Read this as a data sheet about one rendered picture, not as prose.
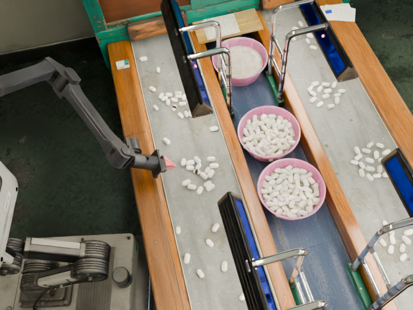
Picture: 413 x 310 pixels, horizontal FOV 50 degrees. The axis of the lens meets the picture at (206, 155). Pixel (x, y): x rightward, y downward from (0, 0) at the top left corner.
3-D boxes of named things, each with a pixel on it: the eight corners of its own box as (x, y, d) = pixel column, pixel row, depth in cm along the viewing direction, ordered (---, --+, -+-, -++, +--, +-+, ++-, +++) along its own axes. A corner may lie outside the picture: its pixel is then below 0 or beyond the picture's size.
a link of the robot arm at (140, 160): (127, 170, 168) (134, 160, 164) (123, 156, 171) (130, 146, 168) (143, 172, 172) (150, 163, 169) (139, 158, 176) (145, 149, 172)
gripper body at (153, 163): (160, 149, 176) (144, 146, 172) (165, 170, 171) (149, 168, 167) (152, 157, 180) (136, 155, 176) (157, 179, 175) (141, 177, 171)
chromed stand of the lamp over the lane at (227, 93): (195, 128, 203) (184, 61, 165) (185, 95, 213) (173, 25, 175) (234, 119, 204) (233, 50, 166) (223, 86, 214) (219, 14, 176)
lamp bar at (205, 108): (192, 119, 161) (190, 107, 155) (160, 7, 193) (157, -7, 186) (213, 114, 161) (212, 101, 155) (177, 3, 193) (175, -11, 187)
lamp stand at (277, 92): (278, 107, 206) (286, 37, 167) (264, 76, 216) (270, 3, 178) (316, 98, 207) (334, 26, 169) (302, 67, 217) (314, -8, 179)
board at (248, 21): (199, 44, 217) (198, 42, 216) (192, 24, 225) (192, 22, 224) (263, 29, 220) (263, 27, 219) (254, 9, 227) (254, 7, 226)
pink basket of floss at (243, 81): (249, 99, 209) (249, 87, 201) (202, 77, 218) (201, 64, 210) (276, 63, 220) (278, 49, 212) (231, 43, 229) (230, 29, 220)
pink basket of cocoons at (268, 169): (268, 235, 175) (269, 226, 166) (248, 178, 188) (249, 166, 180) (332, 218, 176) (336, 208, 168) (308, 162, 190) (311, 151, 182)
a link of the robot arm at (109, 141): (49, 87, 172) (62, 67, 167) (60, 86, 177) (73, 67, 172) (112, 173, 164) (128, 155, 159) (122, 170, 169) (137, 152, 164)
